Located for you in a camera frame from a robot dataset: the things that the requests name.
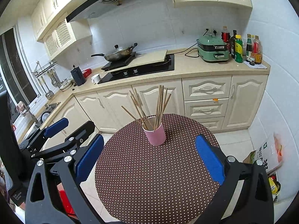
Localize utensil rack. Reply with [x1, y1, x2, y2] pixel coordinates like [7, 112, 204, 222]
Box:
[32, 60, 70, 100]

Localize red cola bottle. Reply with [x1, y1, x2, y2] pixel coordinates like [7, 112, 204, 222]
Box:
[221, 26, 231, 50]

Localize black electric kettle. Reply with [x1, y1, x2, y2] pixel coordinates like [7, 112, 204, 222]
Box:
[70, 65, 86, 86]

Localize rice bag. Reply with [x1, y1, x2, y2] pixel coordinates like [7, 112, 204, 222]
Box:
[253, 133, 283, 174]

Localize black wok with lid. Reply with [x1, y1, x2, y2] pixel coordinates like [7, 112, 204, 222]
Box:
[91, 43, 138, 62]

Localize brown polka dot tablecloth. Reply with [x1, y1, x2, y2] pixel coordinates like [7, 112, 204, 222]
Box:
[95, 114, 219, 223]

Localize lower kitchen cabinets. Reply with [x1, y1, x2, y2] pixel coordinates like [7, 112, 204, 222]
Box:
[43, 75, 268, 149]

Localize red label sauce bottle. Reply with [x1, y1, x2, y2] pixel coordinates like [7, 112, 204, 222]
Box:
[251, 35, 262, 65]

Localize dark soy sauce bottle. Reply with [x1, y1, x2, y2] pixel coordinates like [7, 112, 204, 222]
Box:
[246, 34, 254, 64]

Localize cardboard box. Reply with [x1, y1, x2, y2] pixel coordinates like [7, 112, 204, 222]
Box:
[243, 147, 282, 203]

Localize dark oil bottle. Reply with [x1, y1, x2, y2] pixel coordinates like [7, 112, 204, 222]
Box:
[229, 29, 237, 59]

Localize black gas stove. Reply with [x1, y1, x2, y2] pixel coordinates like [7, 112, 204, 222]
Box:
[98, 54, 174, 84]

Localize red balloon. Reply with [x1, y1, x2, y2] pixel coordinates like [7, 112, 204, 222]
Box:
[59, 190, 76, 217]

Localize white mug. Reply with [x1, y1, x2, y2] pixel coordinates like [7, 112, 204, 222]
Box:
[91, 74, 101, 84]

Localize yellow bottle in box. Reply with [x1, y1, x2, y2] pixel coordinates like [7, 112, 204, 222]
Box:
[269, 175, 281, 195]

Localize wooden chopstick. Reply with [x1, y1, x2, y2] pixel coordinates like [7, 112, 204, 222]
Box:
[121, 106, 145, 128]
[133, 87, 154, 129]
[158, 94, 171, 126]
[129, 91, 150, 130]
[155, 85, 164, 129]

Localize green yellow bottle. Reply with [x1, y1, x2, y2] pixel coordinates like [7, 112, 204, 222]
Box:
[235, 34, 243, 63]

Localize black power cable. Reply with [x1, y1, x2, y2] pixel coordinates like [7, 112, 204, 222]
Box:
[167, 28, 208, 58]

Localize upper lattice cabinet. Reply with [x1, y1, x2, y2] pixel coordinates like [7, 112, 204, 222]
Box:
[41, 16, 93, 59]

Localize pink paper cup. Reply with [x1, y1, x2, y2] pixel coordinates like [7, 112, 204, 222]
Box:
[142, 116, 166, 146]

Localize red container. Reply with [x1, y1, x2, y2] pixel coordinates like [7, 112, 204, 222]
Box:
[82, 68, 92, 78]

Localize beige cutting board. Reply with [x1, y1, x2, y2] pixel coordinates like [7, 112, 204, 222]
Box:
[108, 50, 167, 72]

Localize green electric cooker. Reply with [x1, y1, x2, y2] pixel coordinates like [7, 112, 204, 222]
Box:
[197, 35, 229, 63]

